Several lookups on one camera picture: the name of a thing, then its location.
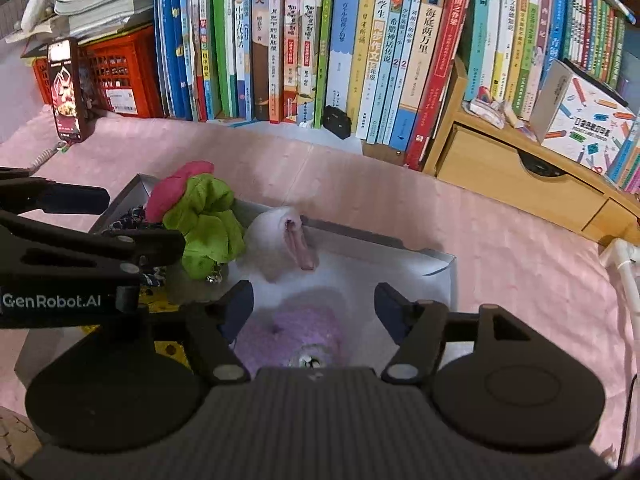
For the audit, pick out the smartphone on stand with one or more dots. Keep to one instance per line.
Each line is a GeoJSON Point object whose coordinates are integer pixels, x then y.
{"type": "Point", "coordinates": [68, 98]}

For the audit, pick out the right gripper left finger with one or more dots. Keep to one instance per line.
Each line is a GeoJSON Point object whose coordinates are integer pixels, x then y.
{"type": "Point", "coordinates": [214, 327]}

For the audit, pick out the white patterned box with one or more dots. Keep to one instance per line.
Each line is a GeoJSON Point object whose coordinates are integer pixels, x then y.
{"type": "Point", "coordinates": [579, 118]}

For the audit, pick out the purple plush toy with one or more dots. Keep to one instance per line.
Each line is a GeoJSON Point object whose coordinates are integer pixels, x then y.
{"type": "Point", "coordinates": [299, 337]}

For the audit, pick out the white shallow box tray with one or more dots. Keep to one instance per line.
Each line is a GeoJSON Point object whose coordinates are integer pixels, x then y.
{"type": "Point", "coordinates": [350, 265]}

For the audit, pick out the yellow sequin pouch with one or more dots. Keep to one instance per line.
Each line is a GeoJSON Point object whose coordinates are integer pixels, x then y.
{"type": "Point", "coordinates": [133, 335]}

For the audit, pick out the white PVC pipe frame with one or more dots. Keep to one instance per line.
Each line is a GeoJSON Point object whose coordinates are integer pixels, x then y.
{"type": "Point", "coordinates": [624, 258]}

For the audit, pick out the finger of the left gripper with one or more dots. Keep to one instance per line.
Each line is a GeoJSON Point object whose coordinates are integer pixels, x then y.
{"type": "Point", "coordinates": [22, 192]}
{"type": "Point", "coordinates": [34, 243]}

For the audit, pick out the pink and green flower plush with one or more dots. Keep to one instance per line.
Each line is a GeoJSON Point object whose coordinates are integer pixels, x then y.
{"type": "Point", "coordinates": [195, 203]}

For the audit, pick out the wooden drawer organizer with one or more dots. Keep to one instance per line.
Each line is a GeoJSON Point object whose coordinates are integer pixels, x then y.
{"type": "Point", "coordinates": [505, 165]}

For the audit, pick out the red plastic crate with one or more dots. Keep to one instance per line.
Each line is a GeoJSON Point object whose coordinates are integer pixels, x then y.
{"type": "Point", "coordinates": [118, 74]}

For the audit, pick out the stack of paperback books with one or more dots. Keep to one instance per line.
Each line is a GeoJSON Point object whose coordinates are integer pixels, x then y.
{"type": "Point", "coordinates": [86, 20]}

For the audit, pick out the second row of books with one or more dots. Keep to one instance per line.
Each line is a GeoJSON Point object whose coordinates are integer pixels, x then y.
{"type": "Point", "coordinates": [510, 49]}

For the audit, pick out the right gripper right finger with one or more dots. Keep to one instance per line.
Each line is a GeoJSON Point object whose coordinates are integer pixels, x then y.
{"type": "Point", "coordinates": [417, 328]}

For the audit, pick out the navy floral drawstring pouch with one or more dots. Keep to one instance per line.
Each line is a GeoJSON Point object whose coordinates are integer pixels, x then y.
{"type": "Point", "coordinates": [135, 225]}

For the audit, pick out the small black cube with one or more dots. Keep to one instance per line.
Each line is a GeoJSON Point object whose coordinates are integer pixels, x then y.
{"type": "Point", "coordinates": [337, 122]}

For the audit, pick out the row of upright books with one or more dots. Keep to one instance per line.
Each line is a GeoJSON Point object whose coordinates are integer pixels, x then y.
{"type": "Point", "coordinates": [385, 63]}

